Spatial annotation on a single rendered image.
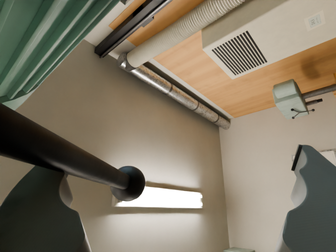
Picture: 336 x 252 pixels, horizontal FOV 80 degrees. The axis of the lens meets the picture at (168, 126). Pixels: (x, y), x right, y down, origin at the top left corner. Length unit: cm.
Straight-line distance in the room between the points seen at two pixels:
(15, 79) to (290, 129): 314
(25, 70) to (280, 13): 151
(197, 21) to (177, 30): 17
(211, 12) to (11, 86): 147
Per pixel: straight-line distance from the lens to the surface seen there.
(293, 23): 169
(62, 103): 175
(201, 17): 163
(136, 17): 176
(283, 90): 217
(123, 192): 20
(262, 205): 317
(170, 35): 174
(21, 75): 21
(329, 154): 306
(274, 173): 314
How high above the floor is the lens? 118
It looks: 38 degrees up
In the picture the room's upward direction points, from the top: 108 degrees counter-clockwise
